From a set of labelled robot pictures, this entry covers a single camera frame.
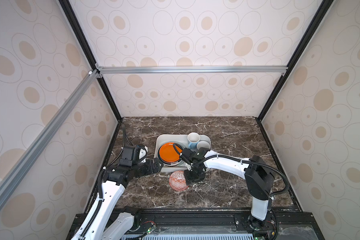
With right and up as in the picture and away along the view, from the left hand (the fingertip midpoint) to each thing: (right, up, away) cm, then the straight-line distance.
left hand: (159, 164), depth 73 cm
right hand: (+15, -12, +10) cm, 22 cm away
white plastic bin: (+27, +12, +26) cm, 40 cm away
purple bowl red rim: (+8, -12, +14) cm, 20 cm away
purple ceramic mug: (+24, +8, +22) cm, 34 cm away
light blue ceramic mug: (+18, +12, +26) cm, 33 cm away
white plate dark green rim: (-4, +6, +26) cm, 27 cm away
